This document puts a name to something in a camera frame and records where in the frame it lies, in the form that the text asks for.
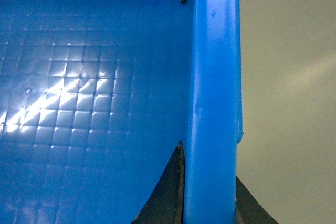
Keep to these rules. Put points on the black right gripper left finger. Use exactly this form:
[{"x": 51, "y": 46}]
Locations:
[{"x": 165, "y": 204}]

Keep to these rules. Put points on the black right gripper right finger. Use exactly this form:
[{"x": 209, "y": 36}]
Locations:
[{"x": 248, "y": 210}]

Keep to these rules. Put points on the large blue plastic crate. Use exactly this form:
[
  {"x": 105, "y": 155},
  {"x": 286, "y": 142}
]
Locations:
[{"x": 96, "y": 95}]

